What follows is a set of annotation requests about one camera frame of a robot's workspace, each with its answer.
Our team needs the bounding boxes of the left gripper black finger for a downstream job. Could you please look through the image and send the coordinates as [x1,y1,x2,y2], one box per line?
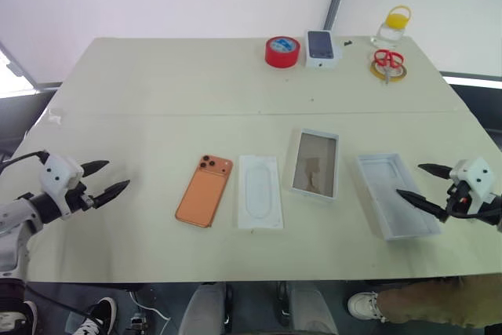
[80,160,111,178]
[93,180,131,209]

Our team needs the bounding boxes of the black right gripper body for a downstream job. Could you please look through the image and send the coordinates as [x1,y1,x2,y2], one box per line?
[446,180,474,215]

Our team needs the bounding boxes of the clear jar yellow lid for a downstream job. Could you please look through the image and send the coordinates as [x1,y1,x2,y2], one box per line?
[370,4,415,48]

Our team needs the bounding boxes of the black white sneaker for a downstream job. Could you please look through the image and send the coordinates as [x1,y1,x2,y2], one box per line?
[72,297,118,335]
[0,299,39,335]

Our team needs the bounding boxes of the yellow tape roll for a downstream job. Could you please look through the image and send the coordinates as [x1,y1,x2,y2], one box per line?
[369,58,408,81]

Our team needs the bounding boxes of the orange smartphone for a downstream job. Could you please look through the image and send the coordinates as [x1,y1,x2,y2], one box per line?
[174,153,235,229]

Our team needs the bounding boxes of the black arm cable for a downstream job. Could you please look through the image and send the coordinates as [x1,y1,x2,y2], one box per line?
[0,149,49,176]
[446,192,502,220]

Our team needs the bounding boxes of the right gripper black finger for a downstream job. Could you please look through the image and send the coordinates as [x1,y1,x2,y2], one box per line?
[417,163,452,180]
[395,188,449,224]

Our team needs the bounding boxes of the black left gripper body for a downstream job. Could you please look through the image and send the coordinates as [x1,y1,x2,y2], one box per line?
[64,180,98,217]

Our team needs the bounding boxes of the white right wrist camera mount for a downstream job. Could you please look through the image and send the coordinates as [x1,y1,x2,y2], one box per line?
[449,157,497,213]

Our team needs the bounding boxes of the white paper insert tray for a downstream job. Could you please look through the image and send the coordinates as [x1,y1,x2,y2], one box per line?
[237,154,286,231]

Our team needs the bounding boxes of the white box lid with screen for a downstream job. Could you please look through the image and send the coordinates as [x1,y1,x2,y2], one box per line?
[289,127,340,206]

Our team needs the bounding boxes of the red tape roll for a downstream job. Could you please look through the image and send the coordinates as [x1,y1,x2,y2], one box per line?
[264,35,301,70]

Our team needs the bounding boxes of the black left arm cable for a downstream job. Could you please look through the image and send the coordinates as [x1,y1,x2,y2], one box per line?
[0,149,49,176]

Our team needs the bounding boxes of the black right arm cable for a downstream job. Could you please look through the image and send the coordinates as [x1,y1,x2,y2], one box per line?
[446,192,502,220]

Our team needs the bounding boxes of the white box base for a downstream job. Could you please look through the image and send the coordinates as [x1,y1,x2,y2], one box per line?
[355,151,443,242]

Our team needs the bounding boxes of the red handled scissors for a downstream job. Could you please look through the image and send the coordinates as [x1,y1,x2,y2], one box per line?
[373,49,405,85]

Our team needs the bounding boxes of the white box blue phone print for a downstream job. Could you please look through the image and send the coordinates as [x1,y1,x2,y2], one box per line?
[304,29,345,71]

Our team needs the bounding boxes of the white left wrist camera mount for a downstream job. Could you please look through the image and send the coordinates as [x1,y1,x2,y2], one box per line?
[38,152,85,220]

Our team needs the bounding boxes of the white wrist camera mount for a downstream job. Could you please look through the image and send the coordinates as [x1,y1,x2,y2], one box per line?
[38,152,85,220]
[449,157,497,213]

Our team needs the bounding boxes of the khaki trouser leg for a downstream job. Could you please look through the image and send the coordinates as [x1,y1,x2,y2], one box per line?
[376,274,502,330]

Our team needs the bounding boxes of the white floor cable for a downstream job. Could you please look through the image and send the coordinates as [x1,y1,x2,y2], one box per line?
[128,289,174,325]

